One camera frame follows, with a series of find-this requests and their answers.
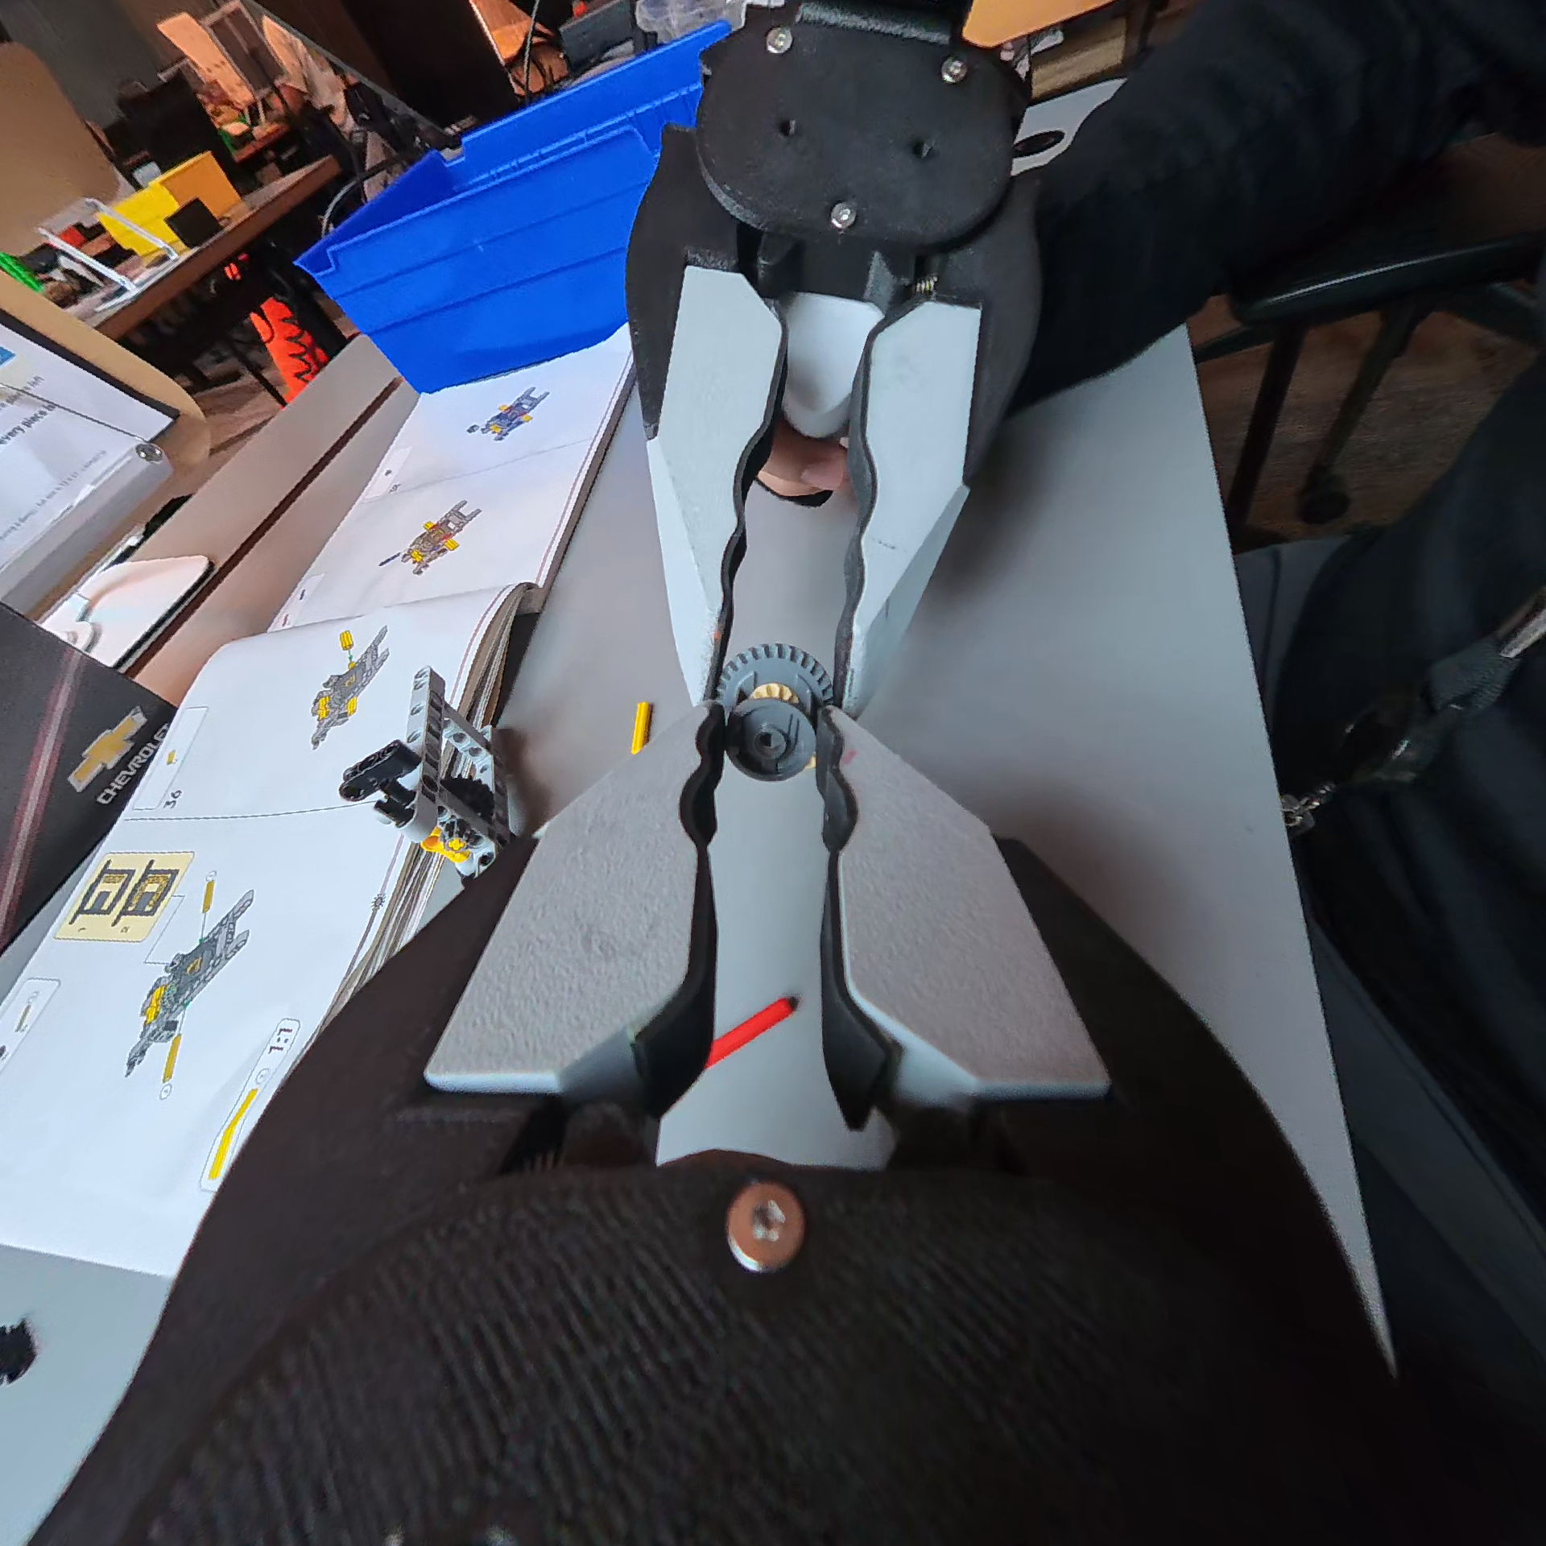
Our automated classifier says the grey lego frame assembly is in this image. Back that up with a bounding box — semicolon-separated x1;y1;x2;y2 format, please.
339;669;520;879

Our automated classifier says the black office chair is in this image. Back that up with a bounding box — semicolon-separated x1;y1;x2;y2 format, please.
1190;223;1546;540

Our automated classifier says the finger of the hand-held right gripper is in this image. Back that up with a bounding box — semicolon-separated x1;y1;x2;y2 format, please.
647;264;792;709
840;301;978;715

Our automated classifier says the blue plastic bin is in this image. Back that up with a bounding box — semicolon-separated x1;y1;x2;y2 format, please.
297;23;737;396

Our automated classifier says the grey lego differential gear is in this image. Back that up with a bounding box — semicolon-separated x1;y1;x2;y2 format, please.
718;637;836;787

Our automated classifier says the clear acrylic sign holder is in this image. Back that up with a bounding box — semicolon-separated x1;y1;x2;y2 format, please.
0;308;183;573

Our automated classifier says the wooden workbench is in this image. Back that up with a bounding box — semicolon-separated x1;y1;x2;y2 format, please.
91;155;347;347

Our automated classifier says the lego instruction booklet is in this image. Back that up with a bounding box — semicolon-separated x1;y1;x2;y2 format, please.
0;354;643;1283

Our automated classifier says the white flat device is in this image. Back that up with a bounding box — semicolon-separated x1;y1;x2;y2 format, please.
43;555;218;669

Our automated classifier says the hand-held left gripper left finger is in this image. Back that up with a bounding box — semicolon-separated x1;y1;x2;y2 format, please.
424;704;728;1123

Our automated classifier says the person's right forearm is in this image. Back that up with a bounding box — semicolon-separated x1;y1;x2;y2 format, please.
1004;0;1546;413

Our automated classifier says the person's right hand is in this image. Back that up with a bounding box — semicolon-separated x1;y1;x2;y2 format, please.
755;426;851;505

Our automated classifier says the yellow storage bin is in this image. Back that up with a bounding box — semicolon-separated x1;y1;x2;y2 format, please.
96;152;249;258

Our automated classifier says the orange black patterned object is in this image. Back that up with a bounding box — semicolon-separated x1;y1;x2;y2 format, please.
247;297;337;409

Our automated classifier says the black lanyard strap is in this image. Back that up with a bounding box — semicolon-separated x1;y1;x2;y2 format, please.
1282;599;1546;838

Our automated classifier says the red lego axle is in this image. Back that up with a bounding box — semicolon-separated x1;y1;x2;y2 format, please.
704;995;801;1070

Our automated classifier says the black lego set box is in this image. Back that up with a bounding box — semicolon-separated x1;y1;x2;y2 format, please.
0;602;183;956

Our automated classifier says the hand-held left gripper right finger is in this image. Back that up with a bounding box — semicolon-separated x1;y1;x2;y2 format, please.
816;707;1116;1138

